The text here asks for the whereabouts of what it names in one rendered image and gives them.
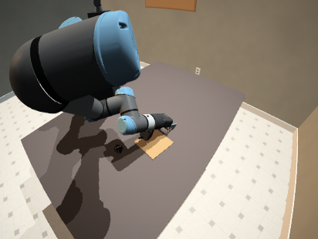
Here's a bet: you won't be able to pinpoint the peach flat mat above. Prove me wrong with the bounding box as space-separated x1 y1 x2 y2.
134 130 173 159

